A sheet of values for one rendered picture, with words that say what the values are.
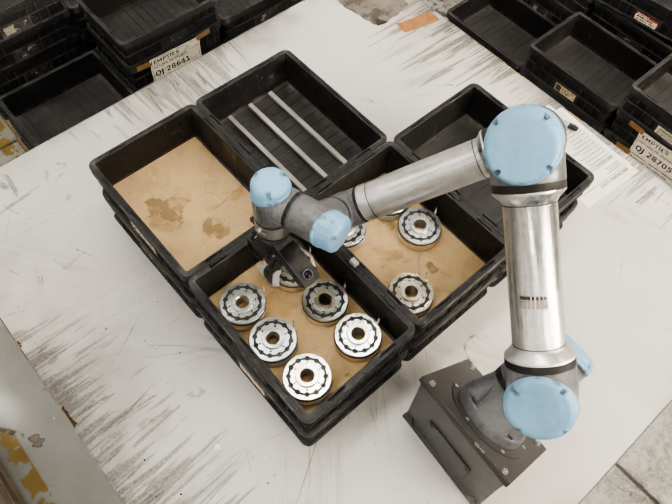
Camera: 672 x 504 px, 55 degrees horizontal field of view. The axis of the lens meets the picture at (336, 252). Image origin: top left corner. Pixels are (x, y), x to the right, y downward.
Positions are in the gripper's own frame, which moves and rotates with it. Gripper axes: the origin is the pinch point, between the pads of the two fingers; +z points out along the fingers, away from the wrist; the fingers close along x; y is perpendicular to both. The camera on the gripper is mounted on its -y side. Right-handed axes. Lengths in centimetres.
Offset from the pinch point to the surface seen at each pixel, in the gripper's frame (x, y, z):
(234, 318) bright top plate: 14.6, 0.6, -1.0
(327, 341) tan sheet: 3.8, -16.8, 2.0
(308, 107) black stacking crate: -42, 33, 2
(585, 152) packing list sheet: -94, -28, 15
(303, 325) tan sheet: 4.6, -10.4, 1.9
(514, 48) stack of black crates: -162, 30, 58
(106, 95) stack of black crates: -29, 128, 58
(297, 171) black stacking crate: -24.6, 20.1, 1.9
